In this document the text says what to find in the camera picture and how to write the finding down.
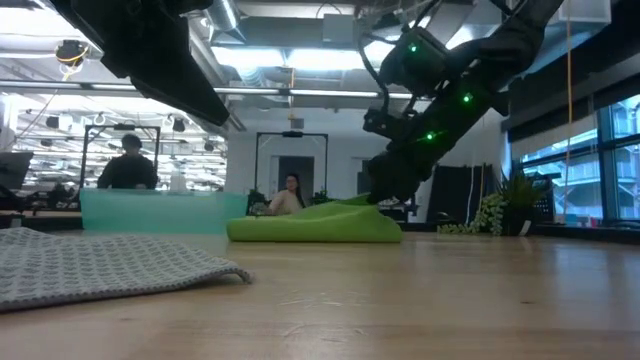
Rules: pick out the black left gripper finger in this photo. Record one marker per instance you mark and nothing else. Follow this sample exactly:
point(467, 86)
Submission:
point(185, 85)

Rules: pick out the background black gantry frame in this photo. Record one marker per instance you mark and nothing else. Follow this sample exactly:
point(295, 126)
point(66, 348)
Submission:
point(84, 155)
point(292, 134)

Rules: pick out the background dark monitor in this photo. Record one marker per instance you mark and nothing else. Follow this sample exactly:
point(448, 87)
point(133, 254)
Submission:
point(15, 170)

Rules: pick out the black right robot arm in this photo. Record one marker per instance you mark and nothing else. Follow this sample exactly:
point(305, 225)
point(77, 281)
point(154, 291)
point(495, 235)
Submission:
point(500, 50)

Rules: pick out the teal translucent plastic basket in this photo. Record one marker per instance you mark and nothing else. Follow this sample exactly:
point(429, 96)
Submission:
point(160, 212)

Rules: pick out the green microfiber towel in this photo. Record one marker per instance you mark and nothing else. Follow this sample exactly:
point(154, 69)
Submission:
point(320, 225)

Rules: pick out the person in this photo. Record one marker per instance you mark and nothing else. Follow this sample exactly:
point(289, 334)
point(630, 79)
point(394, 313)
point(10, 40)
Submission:
point(127, 170)
point(287, 200)

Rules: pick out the black standing panel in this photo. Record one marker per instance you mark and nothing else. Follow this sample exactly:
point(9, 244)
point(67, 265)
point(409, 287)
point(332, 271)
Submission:
point(455, 195)

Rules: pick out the artificial green plant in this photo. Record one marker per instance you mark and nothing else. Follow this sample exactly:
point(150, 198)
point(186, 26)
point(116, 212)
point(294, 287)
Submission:
point(515, 200)

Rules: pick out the grey microfiber towel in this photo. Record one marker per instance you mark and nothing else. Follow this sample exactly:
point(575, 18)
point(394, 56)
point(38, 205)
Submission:
point(100, 265)

